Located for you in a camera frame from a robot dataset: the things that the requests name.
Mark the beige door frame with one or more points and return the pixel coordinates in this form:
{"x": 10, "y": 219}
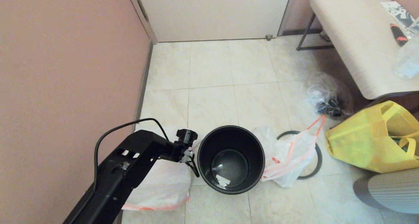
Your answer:
{"x": 144, "y": 18}

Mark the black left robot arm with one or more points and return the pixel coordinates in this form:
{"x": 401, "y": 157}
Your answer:
{"x": 121, "y": 175}

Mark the black round trash bin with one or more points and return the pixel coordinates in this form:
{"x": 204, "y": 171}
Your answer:
{"x": 209, "y": 142}

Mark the black white printed paper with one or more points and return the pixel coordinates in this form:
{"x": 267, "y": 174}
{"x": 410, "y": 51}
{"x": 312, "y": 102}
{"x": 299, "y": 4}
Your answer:
{"x": 401, "y": 15}

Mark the white trash bag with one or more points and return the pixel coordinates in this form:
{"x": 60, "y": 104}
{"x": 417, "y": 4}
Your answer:
{"x": 167, "y": 188}
{"x": 288, "y": 155}

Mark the clear plastic bag black contents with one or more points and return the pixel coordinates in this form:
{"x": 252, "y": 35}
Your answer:
{"x": 327, "y": 99}

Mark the small metal door stopper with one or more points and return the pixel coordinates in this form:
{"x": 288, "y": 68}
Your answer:
{"x": 268, "y": 37}

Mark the small silver wrapper scrap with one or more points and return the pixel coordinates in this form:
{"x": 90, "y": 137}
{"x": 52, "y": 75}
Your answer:
{"x": 218, "y": 167}

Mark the teal patterned cloth item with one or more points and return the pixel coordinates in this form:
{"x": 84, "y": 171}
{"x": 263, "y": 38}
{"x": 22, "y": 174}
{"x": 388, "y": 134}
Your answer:
{"x": 399, "y": 145}

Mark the clear plastic water bottle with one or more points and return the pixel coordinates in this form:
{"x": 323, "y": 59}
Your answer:
{"x": 407, "y": 61}

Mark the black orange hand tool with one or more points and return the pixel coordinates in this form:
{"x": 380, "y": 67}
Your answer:
{"x": 398, "y": 35}

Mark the beige wooden bench table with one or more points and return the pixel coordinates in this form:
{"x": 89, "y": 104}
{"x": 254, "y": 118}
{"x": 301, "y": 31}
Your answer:
{"x": 314, "y": 48}

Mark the yellow fabric tote bag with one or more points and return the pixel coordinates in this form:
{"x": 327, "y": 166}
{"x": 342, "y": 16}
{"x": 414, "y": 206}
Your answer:
{"x": 360, "y": 142}

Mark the beige wood-grain bench top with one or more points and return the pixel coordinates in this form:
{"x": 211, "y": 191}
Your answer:
{"x": 353, "y": 37}

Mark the white door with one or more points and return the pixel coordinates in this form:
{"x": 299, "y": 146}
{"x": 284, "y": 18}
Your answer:
{"x": 212, "y": 14}

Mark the grey ribbed round object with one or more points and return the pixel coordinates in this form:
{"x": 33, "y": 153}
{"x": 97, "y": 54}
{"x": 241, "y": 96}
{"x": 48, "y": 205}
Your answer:
{"x": 392, "y": 191}

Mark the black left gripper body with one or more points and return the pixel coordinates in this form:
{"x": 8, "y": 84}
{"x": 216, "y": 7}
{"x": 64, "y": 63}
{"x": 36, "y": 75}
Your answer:
{"x": 187, "y": 154}

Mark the white paper scrap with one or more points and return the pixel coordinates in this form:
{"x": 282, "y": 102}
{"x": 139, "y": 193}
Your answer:
{"x": 223, "y": 180}

